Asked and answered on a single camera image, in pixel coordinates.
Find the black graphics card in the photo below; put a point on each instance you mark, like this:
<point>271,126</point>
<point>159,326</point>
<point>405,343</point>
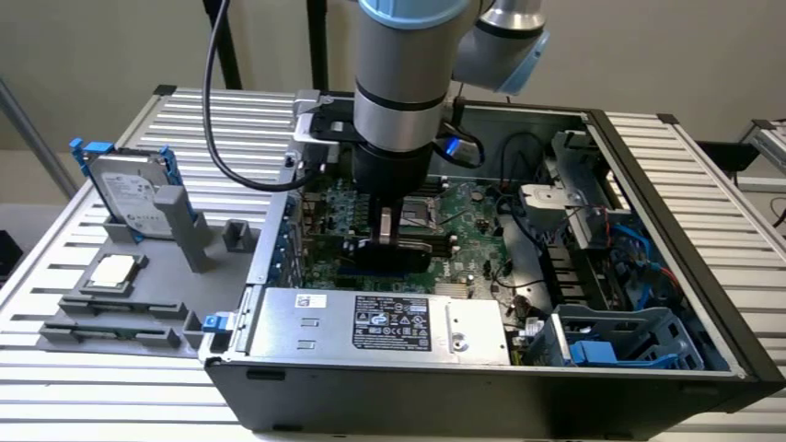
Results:
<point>393,260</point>

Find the coin cell battery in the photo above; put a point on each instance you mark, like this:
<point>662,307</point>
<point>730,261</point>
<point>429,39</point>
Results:
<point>481,194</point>

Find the RAM slot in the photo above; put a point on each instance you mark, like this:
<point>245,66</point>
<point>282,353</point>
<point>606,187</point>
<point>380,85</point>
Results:
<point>436,185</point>

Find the grey metal pole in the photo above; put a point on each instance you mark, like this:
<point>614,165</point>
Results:
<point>34,133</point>

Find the silver power supply unit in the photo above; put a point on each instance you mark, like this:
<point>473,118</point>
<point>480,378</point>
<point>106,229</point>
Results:
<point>343,327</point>

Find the silver CPU chip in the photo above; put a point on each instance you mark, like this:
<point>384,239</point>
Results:
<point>114,271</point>

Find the CPU socket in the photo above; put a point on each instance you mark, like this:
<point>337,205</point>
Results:
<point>424,212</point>

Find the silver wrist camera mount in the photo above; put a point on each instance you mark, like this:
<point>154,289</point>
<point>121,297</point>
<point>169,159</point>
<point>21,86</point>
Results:
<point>319,119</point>

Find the grey fan shroud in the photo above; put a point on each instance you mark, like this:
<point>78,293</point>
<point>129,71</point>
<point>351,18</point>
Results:
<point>544,200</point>

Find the black box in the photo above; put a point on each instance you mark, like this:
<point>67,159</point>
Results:
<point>9,253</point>

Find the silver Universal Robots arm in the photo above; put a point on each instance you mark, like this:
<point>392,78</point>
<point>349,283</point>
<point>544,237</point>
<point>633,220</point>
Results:
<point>400,69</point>

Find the metal drive cage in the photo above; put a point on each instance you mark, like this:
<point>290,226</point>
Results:
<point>584,184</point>

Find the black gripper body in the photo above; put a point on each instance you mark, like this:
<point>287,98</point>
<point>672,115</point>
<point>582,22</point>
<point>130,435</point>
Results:
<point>390,175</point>

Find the black open PC case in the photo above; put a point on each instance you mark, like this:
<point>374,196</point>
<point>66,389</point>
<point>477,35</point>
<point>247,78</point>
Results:
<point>492,396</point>

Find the black stand pole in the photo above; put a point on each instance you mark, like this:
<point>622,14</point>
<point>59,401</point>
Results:
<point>318,46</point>
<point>230,46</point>

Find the grey parts rack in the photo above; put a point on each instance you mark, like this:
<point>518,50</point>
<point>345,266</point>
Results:
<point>154,281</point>

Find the hard disk with blue bracket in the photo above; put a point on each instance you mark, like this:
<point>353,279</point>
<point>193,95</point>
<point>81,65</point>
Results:
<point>129,193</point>

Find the grey blue disk bay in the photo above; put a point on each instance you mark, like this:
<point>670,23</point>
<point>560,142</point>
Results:
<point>645,336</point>

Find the green motherboard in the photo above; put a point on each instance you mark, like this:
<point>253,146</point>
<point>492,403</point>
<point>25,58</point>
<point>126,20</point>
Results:
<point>466,248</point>

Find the blue case latch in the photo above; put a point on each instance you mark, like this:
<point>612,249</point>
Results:
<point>217,323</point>

